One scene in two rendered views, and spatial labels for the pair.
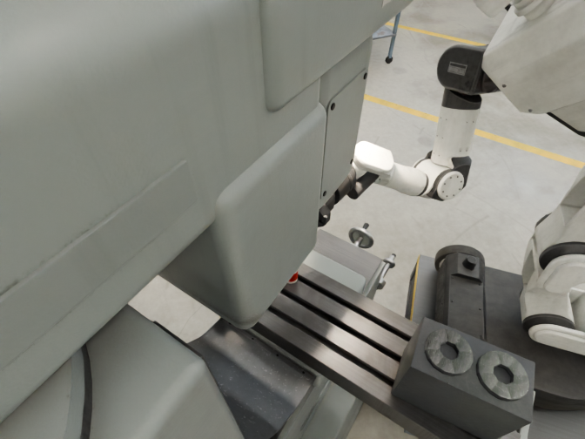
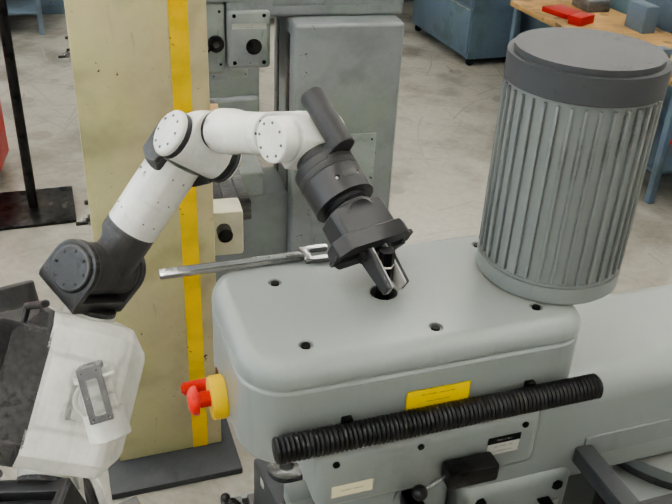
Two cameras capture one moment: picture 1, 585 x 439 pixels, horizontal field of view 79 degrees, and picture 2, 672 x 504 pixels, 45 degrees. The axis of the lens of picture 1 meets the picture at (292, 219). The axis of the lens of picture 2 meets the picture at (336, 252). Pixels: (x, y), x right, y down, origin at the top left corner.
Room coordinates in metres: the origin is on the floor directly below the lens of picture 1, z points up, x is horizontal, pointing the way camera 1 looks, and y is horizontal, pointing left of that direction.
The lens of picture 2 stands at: (1.29, 0.50, 2.49)
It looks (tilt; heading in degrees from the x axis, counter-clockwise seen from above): 30 degrees down; 217
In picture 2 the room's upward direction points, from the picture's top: 3 degrees clockwise
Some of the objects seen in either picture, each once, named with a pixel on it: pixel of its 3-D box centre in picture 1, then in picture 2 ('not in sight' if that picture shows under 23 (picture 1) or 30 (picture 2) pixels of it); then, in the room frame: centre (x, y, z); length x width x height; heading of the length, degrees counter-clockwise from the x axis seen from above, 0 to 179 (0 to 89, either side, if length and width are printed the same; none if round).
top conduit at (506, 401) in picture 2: not in sight; (445, 414); (0.55, 0.14, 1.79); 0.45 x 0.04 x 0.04; 147
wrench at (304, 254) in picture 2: not in sight; (247, 262); (0.57, -0.18, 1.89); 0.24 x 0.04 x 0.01; 147
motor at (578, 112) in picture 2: not in sight; (565, 165); (0.29, 0.14, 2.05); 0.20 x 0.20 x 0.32
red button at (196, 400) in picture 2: not in sight; (199, 400); (0.71, -0.14, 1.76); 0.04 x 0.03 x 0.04; 57
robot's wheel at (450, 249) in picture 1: (459, 263); not in sight; (0.89, -0.73, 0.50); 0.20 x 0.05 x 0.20; 72
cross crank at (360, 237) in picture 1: (357, 243); not in sight; (0.92, -0.27, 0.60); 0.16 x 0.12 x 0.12; 147
